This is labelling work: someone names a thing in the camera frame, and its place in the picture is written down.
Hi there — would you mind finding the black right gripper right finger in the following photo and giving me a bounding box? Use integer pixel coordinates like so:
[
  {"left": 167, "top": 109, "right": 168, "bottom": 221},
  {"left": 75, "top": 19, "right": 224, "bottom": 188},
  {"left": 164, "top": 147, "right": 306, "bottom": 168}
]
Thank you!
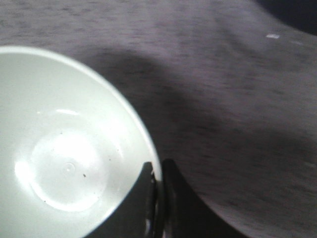
[{"left": 162, "top": 159, "right": 244, "bottom": 238}]

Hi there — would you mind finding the green bowl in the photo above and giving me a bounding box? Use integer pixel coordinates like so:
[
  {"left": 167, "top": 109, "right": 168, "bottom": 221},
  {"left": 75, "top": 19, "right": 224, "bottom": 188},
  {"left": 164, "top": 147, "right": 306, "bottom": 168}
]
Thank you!
[{"left": 0, "top": 46, "right": 163, "bottom": 238}]

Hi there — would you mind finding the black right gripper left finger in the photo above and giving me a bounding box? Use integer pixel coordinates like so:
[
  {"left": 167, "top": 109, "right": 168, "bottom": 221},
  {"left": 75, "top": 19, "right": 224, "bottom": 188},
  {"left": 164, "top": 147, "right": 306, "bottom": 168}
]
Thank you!
[{"left": 87, "top": 162, "right": 156, "bottom": 238}]

